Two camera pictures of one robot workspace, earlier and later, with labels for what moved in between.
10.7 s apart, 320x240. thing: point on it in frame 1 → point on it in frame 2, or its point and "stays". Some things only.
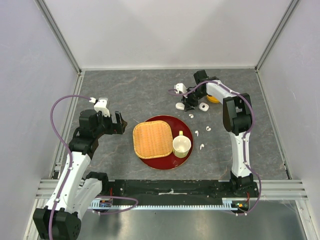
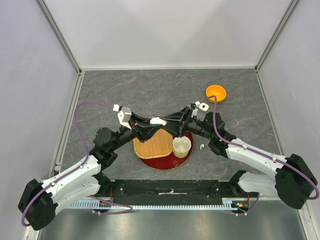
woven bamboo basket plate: x=152 y=139 stays
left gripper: x=118 y=128 → x=144 y=131
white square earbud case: x=203 y=106 stays
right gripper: x=187 y=101 → x=180 y=128
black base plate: x=178 y=191 stays
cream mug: x=181 y=145 stays
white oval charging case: x=179 y=105 → x=157 y=120
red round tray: x=171 y=161 stays
